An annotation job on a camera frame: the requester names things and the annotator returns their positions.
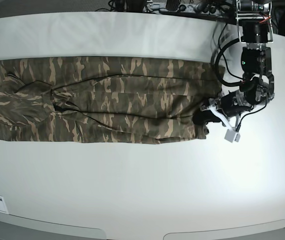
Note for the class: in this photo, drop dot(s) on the black equipment with cables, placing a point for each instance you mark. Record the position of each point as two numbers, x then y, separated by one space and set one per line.
211 9

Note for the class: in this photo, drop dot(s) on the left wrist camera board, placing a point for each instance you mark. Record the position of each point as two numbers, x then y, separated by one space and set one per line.
232 135

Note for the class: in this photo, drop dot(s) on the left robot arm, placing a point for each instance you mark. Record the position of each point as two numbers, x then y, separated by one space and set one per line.
256 85

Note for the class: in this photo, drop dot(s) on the camouflage T-shirt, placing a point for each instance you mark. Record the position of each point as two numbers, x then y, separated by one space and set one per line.
104 99

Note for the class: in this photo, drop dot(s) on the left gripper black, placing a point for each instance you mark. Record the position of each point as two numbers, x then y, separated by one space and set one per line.
230 105

